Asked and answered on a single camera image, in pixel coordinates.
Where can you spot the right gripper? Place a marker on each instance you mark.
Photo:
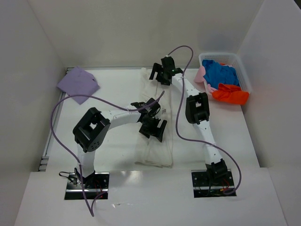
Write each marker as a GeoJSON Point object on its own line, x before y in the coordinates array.
{"type": "Point", "coordinates": [159, 75]}

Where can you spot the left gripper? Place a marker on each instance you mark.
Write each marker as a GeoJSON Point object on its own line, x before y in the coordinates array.
{"type": "Point", "coordinates": [152, 128]}

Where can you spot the white t shirt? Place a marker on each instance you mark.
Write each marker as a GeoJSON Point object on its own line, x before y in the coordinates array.
{"type": "Point", "coordinates": [149, 151]}

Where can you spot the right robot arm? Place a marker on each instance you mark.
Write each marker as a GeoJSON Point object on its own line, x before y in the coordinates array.
{"type": "Point", "coordinates": [197, 114]}

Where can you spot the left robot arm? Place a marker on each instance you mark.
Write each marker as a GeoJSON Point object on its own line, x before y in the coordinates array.
{"type": "Point", "coordinates": [90, 131]}

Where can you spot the pink t shirt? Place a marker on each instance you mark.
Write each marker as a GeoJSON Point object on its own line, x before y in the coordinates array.
{"type": "Point", "coordinates": [200, 78]}

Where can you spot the blue t shirt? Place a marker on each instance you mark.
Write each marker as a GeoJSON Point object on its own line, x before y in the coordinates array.
{"type": "Point", "coordinates": [216, 73]}

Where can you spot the white plastic basket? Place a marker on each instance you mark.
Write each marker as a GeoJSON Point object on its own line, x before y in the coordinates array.
{"type": "Point", "coordinates": [229, 59]}

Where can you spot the orange t shirt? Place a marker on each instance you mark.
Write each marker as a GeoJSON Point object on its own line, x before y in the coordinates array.
{"type": "Point", "coordinates": [231, 94]}

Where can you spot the folded purple t shirt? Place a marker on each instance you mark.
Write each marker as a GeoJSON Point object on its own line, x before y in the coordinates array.
{"type": "Point", "coordinates": [78, 81]}

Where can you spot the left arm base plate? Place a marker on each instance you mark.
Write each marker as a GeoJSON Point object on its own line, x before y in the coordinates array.
{"type": "Point", "coordinates": [98, 185]}

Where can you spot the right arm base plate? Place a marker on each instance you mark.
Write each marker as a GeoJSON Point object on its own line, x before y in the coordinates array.
{"type": "Point", "coordinates": [203, 188]}

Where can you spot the aluminium rail bracket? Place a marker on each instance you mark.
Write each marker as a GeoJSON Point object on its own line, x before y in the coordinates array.
{"type": "Point", "coordinates": [43, 164]}

